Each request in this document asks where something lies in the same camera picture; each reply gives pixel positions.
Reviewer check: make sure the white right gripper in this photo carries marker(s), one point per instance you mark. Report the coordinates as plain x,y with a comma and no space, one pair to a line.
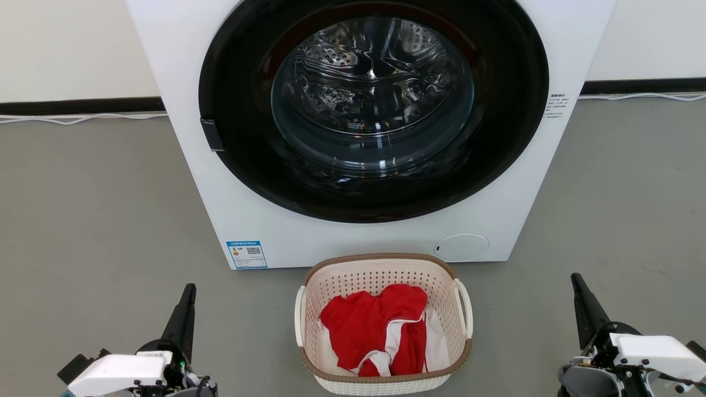
656,353

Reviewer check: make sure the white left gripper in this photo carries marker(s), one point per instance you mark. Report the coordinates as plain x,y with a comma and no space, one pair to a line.
116,372

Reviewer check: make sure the cream perforated laundry basket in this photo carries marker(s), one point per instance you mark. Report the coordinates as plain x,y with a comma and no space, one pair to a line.
380,271

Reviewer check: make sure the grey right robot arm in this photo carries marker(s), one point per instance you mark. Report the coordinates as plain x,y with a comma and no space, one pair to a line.
584,383

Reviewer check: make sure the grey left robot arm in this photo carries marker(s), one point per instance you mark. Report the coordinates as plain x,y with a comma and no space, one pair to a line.
193,389

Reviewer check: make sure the blue energy label sticker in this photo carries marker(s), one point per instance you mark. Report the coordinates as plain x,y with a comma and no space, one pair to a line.
246,255

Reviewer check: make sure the white front-load washing machine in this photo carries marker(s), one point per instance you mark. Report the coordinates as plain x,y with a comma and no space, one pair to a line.
193,182

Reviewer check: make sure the round white filter cover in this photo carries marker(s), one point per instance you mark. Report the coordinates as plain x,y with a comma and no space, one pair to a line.
461,248

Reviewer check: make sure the white garment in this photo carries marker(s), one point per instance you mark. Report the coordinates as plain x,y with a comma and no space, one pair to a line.
438,347

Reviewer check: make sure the black round washer door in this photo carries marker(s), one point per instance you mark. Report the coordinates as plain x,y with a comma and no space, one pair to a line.
242,165

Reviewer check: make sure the red garment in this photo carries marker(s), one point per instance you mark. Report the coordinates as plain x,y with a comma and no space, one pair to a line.
358,325

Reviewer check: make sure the small printed text sticker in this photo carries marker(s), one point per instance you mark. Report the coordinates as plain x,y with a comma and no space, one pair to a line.
555,106

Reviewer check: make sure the black baseboard strip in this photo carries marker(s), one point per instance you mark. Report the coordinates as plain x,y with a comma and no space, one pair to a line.
645,86
83,106

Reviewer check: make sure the steel washer drum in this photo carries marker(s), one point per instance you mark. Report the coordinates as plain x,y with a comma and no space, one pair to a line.
369,82

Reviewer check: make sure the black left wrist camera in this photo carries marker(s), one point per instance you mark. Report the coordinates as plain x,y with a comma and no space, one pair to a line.
83,365

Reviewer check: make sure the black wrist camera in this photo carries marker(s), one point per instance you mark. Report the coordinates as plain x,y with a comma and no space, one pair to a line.
698,351
83,365

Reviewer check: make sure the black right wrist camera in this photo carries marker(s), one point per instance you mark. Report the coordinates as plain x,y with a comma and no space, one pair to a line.
698,351

